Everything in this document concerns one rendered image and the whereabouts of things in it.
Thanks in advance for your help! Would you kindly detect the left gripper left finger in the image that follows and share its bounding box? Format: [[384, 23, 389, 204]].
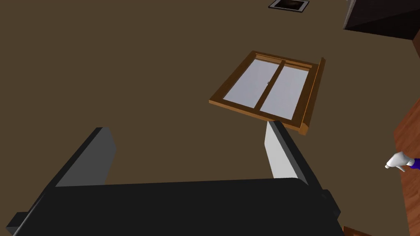
[[48, 127, 117, 188]]

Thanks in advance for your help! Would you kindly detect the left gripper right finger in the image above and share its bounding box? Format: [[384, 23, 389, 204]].
[[264, 120, 316, 186]]

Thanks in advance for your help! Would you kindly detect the wooden framed window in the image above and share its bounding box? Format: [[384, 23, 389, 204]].
[[208, 50, 326, 136]]

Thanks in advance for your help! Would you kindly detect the white and blue spray bottle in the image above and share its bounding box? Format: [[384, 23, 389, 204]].
[[385, 151, 420, 172]]

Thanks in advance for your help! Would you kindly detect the black framed wall picture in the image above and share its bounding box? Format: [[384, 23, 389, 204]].
[[268, 0, 310, 14]]

